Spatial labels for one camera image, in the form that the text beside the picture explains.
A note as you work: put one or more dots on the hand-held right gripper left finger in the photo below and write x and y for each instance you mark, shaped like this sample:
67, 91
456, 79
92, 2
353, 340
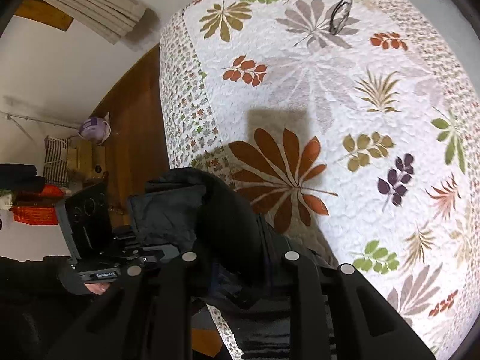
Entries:
176, 281

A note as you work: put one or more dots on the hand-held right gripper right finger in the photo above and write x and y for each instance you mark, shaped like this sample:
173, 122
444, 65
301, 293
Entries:
300, 281

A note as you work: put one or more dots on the black pants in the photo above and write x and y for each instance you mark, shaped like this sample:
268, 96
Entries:
225, 213

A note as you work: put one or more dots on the person's left forearm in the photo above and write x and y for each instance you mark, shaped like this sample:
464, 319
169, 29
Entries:
30, 275

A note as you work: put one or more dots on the person's left hand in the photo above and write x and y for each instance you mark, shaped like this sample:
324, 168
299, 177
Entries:
75, 277

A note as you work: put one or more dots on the cardboard box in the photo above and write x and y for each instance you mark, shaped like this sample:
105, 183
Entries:
88, 161

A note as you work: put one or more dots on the striped bag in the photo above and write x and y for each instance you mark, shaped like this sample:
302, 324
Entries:
56, 161

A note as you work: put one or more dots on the dark cloth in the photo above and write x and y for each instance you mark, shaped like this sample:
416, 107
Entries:
18, 178

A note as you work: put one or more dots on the purple bag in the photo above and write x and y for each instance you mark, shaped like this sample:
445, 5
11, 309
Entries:
93, 129

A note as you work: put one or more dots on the metal rod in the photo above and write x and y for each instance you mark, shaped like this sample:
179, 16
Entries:
41, 120

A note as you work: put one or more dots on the floral quilt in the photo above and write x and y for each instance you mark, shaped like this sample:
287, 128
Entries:
337, 101

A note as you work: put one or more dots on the beige pleated curtain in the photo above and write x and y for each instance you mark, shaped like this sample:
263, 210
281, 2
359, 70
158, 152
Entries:
90, 3

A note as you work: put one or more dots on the black eyeglasses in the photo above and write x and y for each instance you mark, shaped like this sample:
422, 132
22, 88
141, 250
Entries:
339, 15

